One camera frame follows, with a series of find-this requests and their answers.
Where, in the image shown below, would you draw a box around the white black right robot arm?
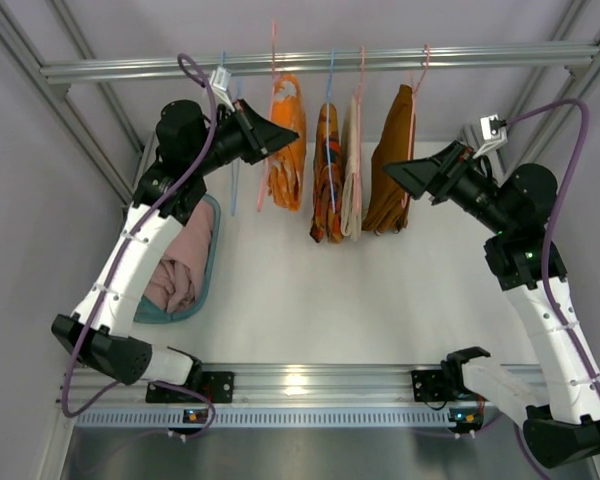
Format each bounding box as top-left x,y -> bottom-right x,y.
383,141 -> 600,469

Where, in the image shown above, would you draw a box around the pink wire hanger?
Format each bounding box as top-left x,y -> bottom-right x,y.
400,43 -> 432,209
256,18 -> 277,213
354,46 -> 366,215

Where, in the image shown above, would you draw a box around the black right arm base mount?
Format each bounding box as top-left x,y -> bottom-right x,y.
410,369 -> 458,404

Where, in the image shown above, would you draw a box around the aluminium frame strut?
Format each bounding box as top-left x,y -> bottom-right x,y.
490,1 -> 600,181
0,1 -> 144,202

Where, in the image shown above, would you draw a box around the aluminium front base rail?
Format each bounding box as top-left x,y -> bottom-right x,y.
54,363 -> 600,407

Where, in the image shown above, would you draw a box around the blue wire hanger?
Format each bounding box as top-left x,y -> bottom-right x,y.
227,79 -> 242,217
325,48 -> 336,214

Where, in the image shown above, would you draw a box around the orange white tie-dye trousers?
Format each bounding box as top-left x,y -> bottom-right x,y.
268,74 -> 307,212

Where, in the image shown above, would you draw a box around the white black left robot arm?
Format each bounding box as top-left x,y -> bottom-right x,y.
51,100 -> 299,385

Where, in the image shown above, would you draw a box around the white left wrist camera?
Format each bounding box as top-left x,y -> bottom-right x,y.
209,66 -> 235,111

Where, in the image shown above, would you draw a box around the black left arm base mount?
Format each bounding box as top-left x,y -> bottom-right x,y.
145,370 -> 235,404

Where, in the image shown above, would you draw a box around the orange brown patterned trousers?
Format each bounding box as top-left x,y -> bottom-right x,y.
310,102 -> 344,244

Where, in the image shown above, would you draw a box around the aluminium left frame strut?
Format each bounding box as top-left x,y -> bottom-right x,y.
0,1 -> 144,202

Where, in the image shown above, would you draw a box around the grey slotted cable duct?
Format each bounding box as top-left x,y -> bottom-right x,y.
75,406 -> 462,428

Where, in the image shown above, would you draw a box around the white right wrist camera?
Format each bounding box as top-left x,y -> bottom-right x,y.
474,114 -> 508,158

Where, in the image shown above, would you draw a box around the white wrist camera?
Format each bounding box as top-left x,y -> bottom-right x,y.
474,114 -> 508,158
209,66 -> 235,111

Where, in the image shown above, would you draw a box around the beige trousers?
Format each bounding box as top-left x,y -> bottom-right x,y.
341,94 -> 362,242

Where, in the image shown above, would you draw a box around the pink trousers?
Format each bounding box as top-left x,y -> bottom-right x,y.
144,200 -> 215,314

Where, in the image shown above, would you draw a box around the aluminium right frame strut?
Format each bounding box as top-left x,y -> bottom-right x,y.
490,1 -> 600,181

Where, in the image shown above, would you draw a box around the aluminium hanging rail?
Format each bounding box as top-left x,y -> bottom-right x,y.
40,41 -> 600,85

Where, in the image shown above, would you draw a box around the teal plastic basket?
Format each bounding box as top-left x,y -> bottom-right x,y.
134,195 -> 221,324

